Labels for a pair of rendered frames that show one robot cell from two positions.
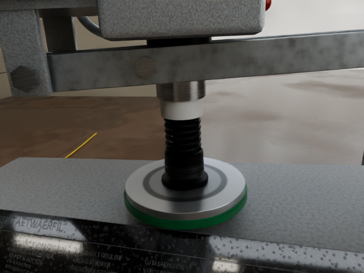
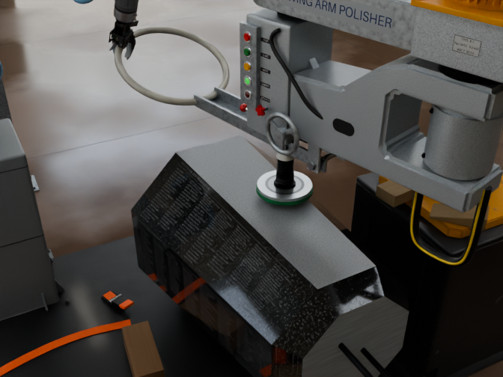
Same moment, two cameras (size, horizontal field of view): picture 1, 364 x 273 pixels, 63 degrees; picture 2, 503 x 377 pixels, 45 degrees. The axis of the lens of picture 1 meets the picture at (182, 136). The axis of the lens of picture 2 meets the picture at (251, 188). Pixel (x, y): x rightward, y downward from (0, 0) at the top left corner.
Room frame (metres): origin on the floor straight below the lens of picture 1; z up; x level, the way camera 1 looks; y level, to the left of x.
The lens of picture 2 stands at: (1.87, 1.40, 2.11)
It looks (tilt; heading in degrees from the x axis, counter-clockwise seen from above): 33 degrees down; 229
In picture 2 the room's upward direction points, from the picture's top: straight up
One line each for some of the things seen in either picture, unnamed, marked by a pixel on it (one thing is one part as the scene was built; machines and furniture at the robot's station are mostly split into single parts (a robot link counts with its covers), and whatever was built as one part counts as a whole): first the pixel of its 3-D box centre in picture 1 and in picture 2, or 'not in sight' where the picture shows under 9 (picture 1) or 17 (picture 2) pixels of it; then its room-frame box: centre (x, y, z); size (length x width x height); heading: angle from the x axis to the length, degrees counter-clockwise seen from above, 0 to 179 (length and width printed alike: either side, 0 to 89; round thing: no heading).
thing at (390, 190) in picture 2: not in sight; (403, 188); (0.09, 0.27, 0.81); 0.20 x 0.10 x 0.05; 174
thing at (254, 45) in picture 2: not in sight; (250, 65); (0.60, -0.07, 1.35); 0.08 x 0.03 x 0.28; 93
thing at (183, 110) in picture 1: (181, 104); (285, 152); (0.48, 0.00, 1.00); 0.07 x 0.07 x 0.04
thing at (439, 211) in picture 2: not in sight; (459, 212); (0.06, 0.51, 0.80); 0.20 x 0.10 x 0.05; 116
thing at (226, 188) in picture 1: (184, 182); (284, 185); (0.48, 0.00, 0.86); 0.21 x 0.21 x 0.01
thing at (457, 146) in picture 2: not in sight; (462, 134); (0.45, 0.66, 1.32); 0.19 x 0.19 x 0.20
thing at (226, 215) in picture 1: (184, 184); (284, 185); (0.48, 0.00, 0.85); 0.22 x 0.22 x 0.04
